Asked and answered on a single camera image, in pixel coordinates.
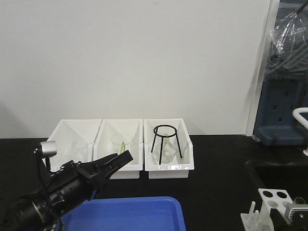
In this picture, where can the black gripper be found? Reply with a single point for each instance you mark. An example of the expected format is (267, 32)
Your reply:
(75, 183)

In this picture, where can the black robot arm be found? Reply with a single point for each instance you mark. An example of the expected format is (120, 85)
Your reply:
(31, 212)

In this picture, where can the dark blue drying rack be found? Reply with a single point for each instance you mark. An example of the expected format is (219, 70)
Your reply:
(275, 124)

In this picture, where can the white test tube rack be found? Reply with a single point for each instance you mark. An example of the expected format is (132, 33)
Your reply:
(273, 200)

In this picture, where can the clear glassware in left bin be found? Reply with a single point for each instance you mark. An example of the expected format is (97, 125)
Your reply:
(78, 151)

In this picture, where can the middle white storage bin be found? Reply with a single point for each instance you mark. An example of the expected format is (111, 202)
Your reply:
(117, 136)

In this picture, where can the white storage bin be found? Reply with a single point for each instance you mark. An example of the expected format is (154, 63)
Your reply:
(117, 136)
(75, 140)
(178, 168)

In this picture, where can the glass beaker with droppers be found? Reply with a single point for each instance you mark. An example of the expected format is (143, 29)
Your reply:
(121, 145)

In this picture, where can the left white storage bin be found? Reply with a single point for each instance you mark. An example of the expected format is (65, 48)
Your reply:
(75, 140)

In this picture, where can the right white storage bin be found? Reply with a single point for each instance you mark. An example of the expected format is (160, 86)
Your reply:
(178, 168)

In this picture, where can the glass flask under tripod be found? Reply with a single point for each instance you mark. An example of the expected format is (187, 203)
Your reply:
(165, 148)

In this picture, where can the blue plastic tray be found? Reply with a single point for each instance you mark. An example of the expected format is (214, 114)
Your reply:
(162, 213)

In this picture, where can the clear plastic wrap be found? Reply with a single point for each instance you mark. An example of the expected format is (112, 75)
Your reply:
(288, 57)

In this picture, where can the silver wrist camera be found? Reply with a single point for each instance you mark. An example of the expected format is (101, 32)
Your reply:
(46, 149)

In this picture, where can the black wire tripod stand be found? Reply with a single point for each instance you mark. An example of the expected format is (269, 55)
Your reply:
(179, 151)

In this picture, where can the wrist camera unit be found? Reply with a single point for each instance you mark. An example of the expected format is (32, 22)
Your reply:
(295, 217)

